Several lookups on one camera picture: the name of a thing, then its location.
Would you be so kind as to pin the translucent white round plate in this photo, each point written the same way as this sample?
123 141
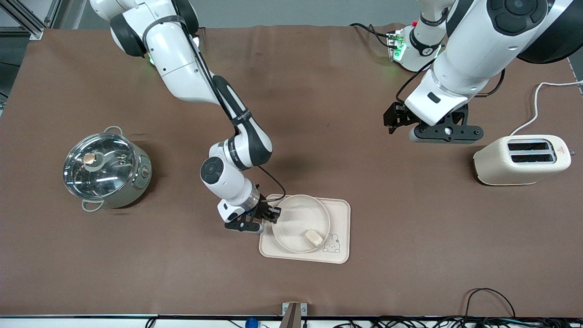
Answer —
298 218

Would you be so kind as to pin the cream two-slot toaster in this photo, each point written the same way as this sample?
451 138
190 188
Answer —
514 168

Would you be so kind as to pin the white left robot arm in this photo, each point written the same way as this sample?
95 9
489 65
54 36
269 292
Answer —
473 41

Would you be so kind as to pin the green-lit controller box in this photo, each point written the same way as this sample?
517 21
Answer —
396 45

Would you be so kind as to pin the cream rectangular tray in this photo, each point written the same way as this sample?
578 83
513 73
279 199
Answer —
339 214

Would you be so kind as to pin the blue round object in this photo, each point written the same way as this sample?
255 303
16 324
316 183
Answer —
251 323

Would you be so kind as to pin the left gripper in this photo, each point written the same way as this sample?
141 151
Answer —
395 115

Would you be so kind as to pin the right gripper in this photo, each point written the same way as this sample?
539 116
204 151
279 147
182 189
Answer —
263 207

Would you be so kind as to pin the aluminium frame profile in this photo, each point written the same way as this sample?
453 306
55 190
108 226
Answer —
27 18

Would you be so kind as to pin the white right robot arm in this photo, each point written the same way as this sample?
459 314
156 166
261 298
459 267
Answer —
177 54

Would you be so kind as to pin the brown table cover mat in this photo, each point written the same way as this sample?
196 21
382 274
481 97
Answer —
319 114

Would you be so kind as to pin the pale white bun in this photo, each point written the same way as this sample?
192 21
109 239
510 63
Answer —
314 237

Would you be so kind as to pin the glass pot lid with knob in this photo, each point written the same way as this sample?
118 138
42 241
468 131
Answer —
102 168

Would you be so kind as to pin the metal table edge bracket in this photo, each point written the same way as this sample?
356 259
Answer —
294 314

